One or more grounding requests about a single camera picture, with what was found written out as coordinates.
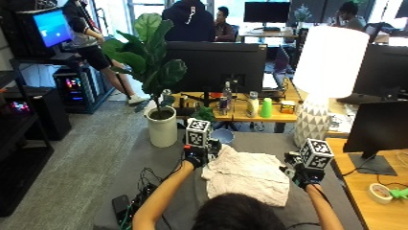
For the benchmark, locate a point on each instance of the person's left hand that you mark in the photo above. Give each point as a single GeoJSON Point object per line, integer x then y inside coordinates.
{"type": "Point", "coordinates": [195, 156]}

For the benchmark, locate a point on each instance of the person's right hand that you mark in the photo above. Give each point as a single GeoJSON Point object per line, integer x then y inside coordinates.
{"type": "Point", "coordinates": [302, 175]}

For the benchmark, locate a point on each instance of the white cloth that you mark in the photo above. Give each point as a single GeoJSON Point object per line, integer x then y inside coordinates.
{"type": "Point", "coordinates": [246, 175]}

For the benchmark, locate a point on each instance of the white marker cube left glove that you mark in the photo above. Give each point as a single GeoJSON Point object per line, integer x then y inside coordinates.
{"type": "Point", "coordinates": [198, 133]}

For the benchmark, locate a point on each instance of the white marker cube glove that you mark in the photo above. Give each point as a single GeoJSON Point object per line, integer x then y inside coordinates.
{"type": "Point", "coordinates": [198, 133]}
{"type": "Point", "coordinates": [316, 154]}

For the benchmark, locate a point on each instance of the white marker cube right glove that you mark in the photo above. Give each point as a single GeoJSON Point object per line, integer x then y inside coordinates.
{"type": "Point", "coordinates": [316, 154]}

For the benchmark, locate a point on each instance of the blue bowl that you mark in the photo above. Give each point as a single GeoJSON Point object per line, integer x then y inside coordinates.
{"type": "Point", "coordinates": [222, 135]}

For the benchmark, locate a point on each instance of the white plant pot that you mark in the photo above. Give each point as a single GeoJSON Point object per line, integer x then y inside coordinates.
{"type": "Point", "coordinates": [162, 127]}

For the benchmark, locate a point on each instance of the small green plant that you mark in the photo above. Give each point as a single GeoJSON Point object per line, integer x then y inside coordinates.
{"type": "Point", "coordinates": [205, 113]}

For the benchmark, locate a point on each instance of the dark can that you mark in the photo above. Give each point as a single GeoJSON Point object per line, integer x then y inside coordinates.
{"type": "Point", "coordinates": [222, 106]}

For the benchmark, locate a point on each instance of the roll of tape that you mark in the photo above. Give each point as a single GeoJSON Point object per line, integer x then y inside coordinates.
{"type": "Point", "coordinates": [379, 193]}

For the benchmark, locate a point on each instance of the the person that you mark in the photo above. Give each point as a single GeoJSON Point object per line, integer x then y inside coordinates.
{"type": "Point", "coordinates": [238, 212]}

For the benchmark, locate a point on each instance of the wooden desk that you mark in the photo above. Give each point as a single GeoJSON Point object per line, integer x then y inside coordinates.
{"type": "Point", "coordinates": [250, 110]}

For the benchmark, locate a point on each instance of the white bottle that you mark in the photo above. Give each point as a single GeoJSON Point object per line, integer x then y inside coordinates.
{"type": "Point", "coordinates": [252, 105]}

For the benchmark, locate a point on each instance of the clear glass bottle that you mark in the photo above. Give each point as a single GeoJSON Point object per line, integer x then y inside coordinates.
{"type": "Point", "coordinates": [227, 94]}

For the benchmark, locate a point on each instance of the small orange box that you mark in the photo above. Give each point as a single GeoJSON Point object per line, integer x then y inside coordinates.
{"type": "Point", "coordinates": [287, 107]}

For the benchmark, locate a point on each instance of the green plastic cup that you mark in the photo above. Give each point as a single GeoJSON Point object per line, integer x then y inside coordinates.
{"type": "Point", "coordinates": [266, 108]}

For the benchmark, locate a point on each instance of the black monitor on wooden desk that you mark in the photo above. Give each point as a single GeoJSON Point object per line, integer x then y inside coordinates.
{"type": "Point", "coordinates": [377, 131]}

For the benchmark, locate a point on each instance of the black power strip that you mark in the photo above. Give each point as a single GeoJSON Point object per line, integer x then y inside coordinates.
{"type": "Point", "coordinates": [121, 207]}

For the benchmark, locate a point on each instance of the black computer monitor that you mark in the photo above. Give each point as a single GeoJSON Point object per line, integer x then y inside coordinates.
{"type": "Point", "coordinates": [217, 67]}

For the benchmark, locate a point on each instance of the white table lamp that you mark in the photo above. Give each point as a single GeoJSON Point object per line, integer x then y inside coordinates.
{"type": "Point", "coordinates": [324, 80]}

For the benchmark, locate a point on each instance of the large green leafy plant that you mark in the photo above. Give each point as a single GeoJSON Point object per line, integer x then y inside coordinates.
{"type": "Point", "coordinates": [146, 60]}

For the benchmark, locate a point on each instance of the computer tower with lights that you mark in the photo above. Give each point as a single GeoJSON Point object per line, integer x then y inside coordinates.
{"type": "Point", "coordinates": [74, 89]}

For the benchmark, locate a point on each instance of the black shelf unit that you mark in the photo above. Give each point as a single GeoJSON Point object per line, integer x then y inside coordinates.
{"type": "Point", "coordinates": [21, 143]}

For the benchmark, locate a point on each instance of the black distant monitor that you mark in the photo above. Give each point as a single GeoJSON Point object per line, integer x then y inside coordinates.
{"type": "Point", "coordinates": [266, 12]}

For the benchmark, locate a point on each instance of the monitor with blue screen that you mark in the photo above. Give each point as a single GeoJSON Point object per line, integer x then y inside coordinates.
{"type": "Point", "coordinates": [50, 28]}

